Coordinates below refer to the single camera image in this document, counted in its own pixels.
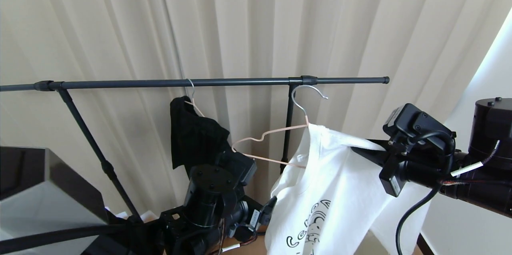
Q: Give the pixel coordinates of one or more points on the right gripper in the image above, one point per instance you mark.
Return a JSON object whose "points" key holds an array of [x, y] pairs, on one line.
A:
{"points": [[408, 173]]}

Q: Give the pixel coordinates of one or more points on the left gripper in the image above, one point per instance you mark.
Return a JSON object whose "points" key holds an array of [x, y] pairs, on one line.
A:
{"points": [[254, 223]]}

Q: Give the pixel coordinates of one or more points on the white garment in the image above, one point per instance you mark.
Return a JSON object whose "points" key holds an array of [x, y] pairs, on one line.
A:
{"points": [[328, 191]]}

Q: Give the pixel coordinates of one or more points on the pink clothes hanger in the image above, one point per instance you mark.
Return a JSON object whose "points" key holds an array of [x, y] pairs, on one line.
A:
{"points": [[196, 107], [280, 130]]}

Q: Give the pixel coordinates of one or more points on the black shorts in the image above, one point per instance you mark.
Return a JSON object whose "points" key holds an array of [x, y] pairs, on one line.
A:
{"points": [[192, 139]]}

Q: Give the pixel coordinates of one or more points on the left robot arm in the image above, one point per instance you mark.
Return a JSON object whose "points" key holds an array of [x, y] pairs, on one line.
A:
{"points": [[208, 195]]}

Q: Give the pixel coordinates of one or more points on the black clothes rack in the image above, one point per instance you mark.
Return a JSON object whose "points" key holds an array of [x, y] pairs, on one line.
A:
{"points": [[120, 83]]}

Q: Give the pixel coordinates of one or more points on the beige curtain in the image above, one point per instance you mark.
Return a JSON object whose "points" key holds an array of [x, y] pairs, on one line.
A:
{"points": [[320, 15]]}

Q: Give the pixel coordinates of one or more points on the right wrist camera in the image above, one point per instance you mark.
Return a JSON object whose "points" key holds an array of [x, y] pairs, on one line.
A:
{"points": [[412, 125]]}

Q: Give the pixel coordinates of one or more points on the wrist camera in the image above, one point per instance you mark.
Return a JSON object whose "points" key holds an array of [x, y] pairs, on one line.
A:
{"points": [[238, 165], [412, 125]]}

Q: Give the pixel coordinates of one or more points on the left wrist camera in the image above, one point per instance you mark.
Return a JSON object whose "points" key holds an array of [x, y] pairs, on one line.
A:
{"points": [[238, 165]]}

